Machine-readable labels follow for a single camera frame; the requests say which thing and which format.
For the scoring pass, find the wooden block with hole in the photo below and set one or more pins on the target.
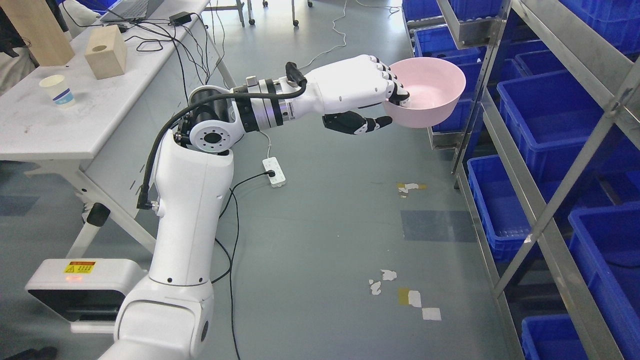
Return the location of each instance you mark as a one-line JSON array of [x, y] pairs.
[[106, 52]]

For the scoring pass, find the steel storage shelf rack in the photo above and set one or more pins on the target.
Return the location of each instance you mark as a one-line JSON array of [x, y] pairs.
[[547, 157]]

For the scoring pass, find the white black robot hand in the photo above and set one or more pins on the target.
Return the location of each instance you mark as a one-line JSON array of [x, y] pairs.
[[335, 90]]

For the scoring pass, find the paper cup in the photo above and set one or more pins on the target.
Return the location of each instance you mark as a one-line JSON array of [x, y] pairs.
[[58, 91]]

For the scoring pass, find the white power strip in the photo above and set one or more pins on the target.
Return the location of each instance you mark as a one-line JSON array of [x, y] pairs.
[[275, 174]]

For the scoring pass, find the white desk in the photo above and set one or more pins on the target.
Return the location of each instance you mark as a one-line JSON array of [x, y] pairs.
[[100, 144]]

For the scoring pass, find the pink plastic bowl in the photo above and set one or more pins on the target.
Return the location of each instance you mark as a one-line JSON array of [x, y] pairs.
[[434, 86]]

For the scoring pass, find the white robot base unit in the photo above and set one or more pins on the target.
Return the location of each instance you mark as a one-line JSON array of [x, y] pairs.
[[87, 293]]

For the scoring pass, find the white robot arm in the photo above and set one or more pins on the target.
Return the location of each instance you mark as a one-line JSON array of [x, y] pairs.
[[168, 314]]

